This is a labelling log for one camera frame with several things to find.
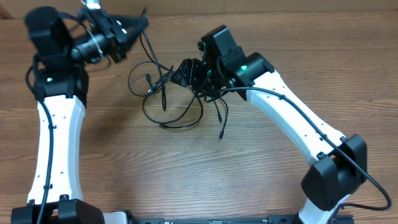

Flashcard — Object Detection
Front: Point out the black usb cable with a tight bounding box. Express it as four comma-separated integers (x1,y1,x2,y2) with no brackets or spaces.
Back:
127,8,229,141

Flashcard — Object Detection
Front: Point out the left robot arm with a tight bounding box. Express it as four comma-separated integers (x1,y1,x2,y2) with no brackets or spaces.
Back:
11,1,149,223

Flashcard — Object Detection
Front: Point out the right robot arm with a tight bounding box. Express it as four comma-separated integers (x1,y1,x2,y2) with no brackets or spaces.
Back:
170,25,368,223

